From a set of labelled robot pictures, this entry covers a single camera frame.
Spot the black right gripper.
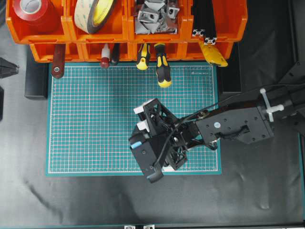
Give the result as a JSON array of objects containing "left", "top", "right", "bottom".
[{"left": 133, "top": 99, "right": 203, "bottom": 170}]

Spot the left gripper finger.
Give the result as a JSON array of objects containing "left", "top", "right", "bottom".
[{"left": 0, "top": 57, "right": 19, "bottom": 79}]

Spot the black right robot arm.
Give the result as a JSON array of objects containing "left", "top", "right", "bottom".
[{"left": 129, "top": 64, "right": 305, "bottom": 179}]

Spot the orange container rack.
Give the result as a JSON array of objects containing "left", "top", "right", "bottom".
[{"left": 6, "top": 0, "right": 248, "bottom": 63}]

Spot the pile of grey corner brackets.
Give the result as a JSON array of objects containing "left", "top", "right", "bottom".
[{"left": 133, "top": 0, "right": 180, "bottom": 34}]

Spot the black tray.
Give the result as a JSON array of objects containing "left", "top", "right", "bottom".
[
  {"left": 24, "top": 46, "right": 49, "bottom": 100},
  {"left": 217, "top": 43, "right": 242, "bottom": 94}
]

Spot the red tape roll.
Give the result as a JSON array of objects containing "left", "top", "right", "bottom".
[{"left": 12, "top": 0, "right": 60, "bottom": 33}]

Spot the yellow black screwdriver large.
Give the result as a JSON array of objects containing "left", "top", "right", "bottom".
[{"left": 154, "top": 43, "right": 172, "bottom": 88}]

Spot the black right side tray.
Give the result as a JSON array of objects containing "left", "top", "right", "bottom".
[{"left": 217, "top": 43, "right": 242, "bottom": 94}]

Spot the green cutting mat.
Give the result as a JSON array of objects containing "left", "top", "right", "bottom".
[{"left": 46, "top": 62, "right": 218, "bottom": 177}]

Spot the yellow utility knife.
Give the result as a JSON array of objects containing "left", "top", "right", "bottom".
[{"left": 199, "top": 42, "right": 228, "bottom": 67}]

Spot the beige double-sided tape roll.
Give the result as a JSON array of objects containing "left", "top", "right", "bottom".
[{"left": 74, "top": 0, "right": 116, "bottom": 34}]

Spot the black aluminium extrusion profile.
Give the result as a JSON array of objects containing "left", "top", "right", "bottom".
[{"left": 203, "top": 0, "right": 217, "bottom": 45}]

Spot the black cable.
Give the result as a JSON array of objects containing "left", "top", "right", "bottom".
[{"left": 152, "top": 83, "right": 305, "bottom": 167}]

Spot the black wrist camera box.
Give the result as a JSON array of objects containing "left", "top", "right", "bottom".
[{"left": 129, "top": 127, "right": 165, "bottom": 183}]

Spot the yellow black screwdriver handle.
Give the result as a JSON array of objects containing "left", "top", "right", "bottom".
[{"left": 136, "top": 43, "right": 151, "bottom": 70}]

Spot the white cable tie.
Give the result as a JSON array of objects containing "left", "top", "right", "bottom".
[{"left": 260, "top": 88, "right": 284, "bottom": 122}]

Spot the black tool handle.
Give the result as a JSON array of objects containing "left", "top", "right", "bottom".
[{"left": 111, "top": 43, "right": 120, "bottom": 66}]

